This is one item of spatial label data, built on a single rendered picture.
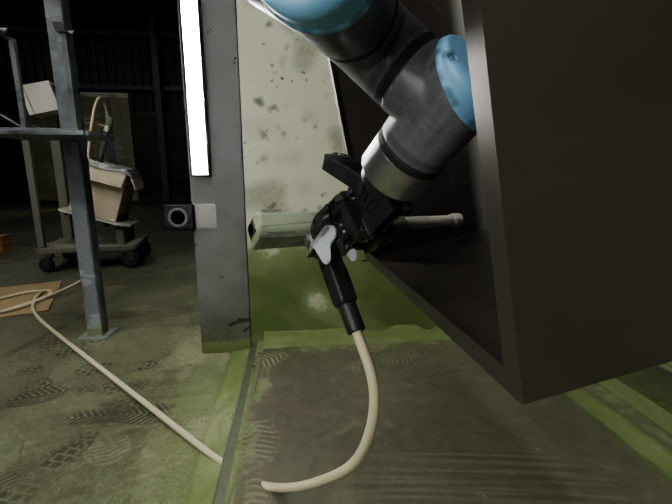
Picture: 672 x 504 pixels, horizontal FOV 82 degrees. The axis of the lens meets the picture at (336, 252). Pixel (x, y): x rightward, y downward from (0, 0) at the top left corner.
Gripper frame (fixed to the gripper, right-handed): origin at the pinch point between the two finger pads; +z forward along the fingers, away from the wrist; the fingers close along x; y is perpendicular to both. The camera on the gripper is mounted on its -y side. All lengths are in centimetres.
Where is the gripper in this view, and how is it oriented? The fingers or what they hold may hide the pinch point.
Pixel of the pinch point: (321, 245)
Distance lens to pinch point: 66.5
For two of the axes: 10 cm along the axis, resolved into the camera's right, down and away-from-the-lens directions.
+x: 8.3, -0.8, 5.5
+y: 3.4, 8.5, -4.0
